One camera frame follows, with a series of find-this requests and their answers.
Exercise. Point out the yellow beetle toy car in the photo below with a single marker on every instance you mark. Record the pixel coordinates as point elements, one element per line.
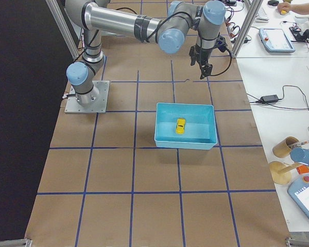
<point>180,125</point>

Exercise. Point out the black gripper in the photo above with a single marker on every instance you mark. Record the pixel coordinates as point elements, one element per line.
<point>201,54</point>

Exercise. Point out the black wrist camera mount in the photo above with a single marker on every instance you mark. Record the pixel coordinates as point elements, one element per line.
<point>221,43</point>

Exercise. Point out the wooden tape dispenser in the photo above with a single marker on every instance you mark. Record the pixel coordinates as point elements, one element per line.
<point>281,172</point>

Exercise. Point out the brown paper table cover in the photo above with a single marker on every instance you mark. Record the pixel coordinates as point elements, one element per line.
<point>105,183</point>

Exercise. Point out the person's forearm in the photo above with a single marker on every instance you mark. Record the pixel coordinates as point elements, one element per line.
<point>302,9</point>

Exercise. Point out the aluminium frame post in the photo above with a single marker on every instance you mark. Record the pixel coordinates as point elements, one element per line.
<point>250,16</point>

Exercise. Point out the cardboard tube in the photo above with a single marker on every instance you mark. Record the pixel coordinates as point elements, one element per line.
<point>282,149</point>

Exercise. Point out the black power adapter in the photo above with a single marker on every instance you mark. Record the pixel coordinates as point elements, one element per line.
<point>269,99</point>

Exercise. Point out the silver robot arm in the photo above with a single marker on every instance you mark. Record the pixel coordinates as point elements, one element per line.
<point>93,17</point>

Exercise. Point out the blue round caps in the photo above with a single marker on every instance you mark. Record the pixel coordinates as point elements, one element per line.
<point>300,155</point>

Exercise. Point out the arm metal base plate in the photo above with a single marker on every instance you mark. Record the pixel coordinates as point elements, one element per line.
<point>93,102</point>

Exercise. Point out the light blue plastic bin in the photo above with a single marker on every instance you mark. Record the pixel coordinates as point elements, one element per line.
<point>200,128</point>

